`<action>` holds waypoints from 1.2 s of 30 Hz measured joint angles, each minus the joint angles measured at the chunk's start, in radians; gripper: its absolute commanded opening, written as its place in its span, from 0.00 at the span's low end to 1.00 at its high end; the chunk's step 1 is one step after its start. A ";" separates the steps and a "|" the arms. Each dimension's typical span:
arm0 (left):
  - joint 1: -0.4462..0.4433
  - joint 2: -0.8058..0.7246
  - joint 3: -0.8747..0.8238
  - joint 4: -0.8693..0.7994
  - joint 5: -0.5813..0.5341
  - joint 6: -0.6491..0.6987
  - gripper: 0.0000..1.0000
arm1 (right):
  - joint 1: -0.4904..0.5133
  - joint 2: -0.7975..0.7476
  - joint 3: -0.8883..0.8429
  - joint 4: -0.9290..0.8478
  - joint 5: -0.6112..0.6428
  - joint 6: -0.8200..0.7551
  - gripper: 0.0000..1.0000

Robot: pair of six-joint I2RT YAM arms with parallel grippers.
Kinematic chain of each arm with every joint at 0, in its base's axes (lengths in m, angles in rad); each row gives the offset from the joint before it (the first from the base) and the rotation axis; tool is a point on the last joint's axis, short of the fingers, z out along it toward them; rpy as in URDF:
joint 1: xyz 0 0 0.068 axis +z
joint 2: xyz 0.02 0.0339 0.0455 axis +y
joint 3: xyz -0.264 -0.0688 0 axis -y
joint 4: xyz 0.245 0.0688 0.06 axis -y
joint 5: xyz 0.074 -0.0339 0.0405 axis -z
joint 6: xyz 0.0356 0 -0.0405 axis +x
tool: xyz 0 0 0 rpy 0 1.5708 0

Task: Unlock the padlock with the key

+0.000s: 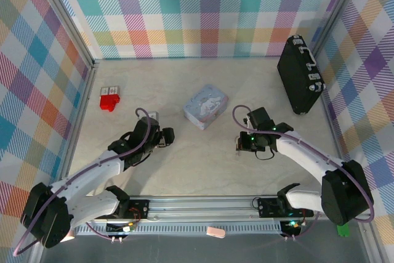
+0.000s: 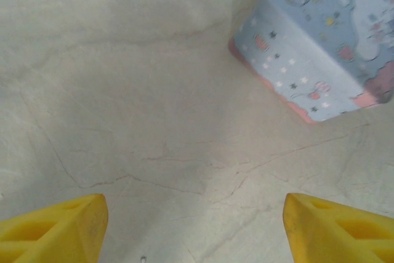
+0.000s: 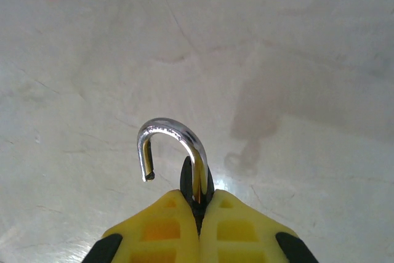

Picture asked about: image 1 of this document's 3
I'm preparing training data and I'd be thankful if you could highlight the black base plate right arm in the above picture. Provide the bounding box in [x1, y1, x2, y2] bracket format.
[257, 197, 314, 218]

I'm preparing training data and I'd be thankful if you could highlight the black base plate left arm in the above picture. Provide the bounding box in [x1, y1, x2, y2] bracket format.
[118, 200, 151, 220]

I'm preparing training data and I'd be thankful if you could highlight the red block with labels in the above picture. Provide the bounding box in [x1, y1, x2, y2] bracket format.
[98, 85, 121, 113]

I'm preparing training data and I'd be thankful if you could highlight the black briefcase with metal clasps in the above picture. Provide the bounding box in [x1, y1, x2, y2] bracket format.
[276, 34, 327, 116]

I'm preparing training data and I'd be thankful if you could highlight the green plastic block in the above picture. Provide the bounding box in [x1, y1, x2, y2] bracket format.
[336, 224, 350, 239]

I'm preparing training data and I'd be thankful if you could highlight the thin black cable right gripper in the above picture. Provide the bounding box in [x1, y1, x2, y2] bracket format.
[254, 147, 277, 162]

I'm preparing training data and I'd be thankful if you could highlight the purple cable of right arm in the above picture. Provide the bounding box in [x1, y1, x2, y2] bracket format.
[231, 104, 376, 241]

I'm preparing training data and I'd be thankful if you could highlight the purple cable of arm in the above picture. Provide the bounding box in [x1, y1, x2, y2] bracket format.
[13, 107, 153, 256]
[231, 104, 376, 241]

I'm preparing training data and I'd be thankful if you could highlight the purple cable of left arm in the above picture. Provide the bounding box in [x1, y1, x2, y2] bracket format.
[13, 107, 153, 256]

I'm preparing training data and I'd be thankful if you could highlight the aluminium floor rail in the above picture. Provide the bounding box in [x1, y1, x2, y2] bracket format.
[54, 60, 100, 198]
[319, 92, 348, 167]

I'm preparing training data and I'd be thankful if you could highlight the aluminium frame rail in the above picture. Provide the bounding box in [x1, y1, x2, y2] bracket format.
[69, 194, 381, 223]

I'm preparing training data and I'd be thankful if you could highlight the slotted grey cable duct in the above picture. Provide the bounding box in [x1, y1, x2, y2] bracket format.
[72, 223, 286, 237]

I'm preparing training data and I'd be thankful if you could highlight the aluminium frame post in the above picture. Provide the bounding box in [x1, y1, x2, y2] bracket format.
[310, 0, 372, 60]
[29, 0, 101, 71]

